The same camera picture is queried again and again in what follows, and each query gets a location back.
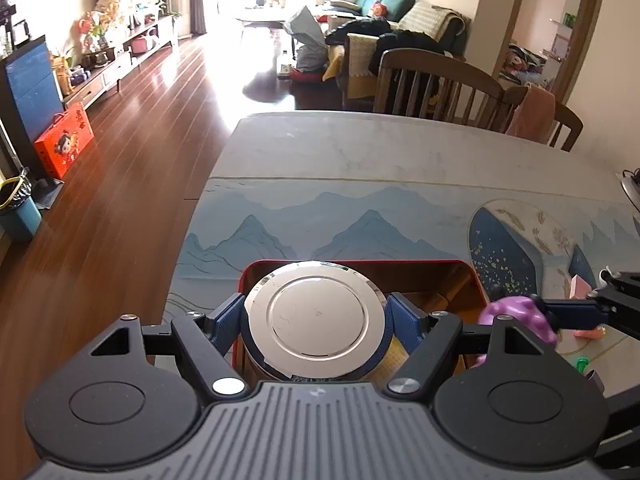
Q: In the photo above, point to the pink ridged soap dish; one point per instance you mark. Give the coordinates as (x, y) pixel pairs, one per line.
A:
(579, 288)

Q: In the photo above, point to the blue trash bin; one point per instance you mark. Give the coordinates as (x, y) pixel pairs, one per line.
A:
(19, 215)

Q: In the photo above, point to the purple hexagonal block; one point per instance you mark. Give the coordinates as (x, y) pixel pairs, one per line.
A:
(594, 378)

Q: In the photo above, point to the round silver lid tin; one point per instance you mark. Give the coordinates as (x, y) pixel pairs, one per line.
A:
(313, 321)

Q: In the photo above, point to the grey desk lamp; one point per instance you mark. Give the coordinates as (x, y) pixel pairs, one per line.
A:
(630, 182)

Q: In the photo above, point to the purple toy figure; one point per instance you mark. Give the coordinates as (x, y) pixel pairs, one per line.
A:
(524, 310)

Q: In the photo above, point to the blue black panel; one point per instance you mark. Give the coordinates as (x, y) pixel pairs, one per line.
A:
(29, 100)

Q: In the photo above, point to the wooden chair with pink cloth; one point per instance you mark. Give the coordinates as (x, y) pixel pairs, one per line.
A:
(533, 114)

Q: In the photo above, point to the teal sofa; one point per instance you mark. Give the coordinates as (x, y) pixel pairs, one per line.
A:
(447, 26)

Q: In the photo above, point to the white tv console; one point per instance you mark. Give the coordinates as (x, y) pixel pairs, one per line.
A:
(99, 72)

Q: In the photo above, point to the pink cylinder piece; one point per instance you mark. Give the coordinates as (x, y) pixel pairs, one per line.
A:
(595, 334)

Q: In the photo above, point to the orange red gift box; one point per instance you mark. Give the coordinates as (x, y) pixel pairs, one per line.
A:
(61, 144)

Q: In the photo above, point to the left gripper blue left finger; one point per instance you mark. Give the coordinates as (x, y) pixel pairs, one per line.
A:
(224, 323)

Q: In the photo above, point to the dark wooden chair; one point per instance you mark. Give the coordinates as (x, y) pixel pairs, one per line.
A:
(426, 85)

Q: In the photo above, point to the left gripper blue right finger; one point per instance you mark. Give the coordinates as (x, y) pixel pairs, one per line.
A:
(410, 322)

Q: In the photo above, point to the red metal tin box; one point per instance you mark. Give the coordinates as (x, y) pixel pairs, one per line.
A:
(448, 285)

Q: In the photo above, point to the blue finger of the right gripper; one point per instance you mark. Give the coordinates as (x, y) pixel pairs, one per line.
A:
(572, 314)

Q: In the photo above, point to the green chess pawn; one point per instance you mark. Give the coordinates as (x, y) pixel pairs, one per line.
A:
(581, 365)

